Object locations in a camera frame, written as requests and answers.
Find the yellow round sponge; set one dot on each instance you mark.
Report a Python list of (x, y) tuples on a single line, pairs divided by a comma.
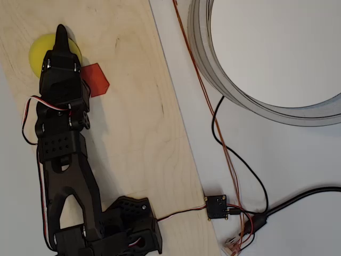
[(36, 57)]

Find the red trapezoid block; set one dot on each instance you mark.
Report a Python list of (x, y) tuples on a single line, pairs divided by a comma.
[(98, 80)]

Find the black controller board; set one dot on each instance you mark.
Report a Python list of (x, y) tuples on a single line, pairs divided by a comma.
[(215, 207)]

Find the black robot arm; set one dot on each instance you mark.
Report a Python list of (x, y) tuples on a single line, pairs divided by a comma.
[(77, 186)]

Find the light plywood board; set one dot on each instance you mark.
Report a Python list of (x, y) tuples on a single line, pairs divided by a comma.
[(133, 106)]

